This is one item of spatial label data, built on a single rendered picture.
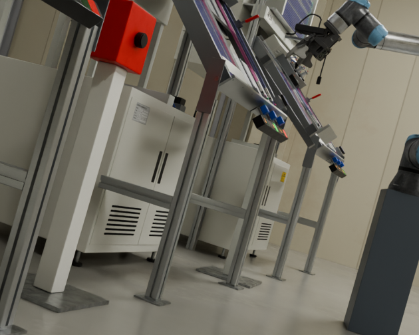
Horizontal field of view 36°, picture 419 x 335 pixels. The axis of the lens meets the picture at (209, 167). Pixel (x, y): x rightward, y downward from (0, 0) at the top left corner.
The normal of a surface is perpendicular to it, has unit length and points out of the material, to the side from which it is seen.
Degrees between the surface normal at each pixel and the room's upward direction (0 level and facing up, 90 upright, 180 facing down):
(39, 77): 90
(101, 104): 90
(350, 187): 90
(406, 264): 90
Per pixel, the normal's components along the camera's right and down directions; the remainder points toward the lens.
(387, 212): -0.13, -0.05
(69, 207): -0.36, -0.11
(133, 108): 0.89, 0.26
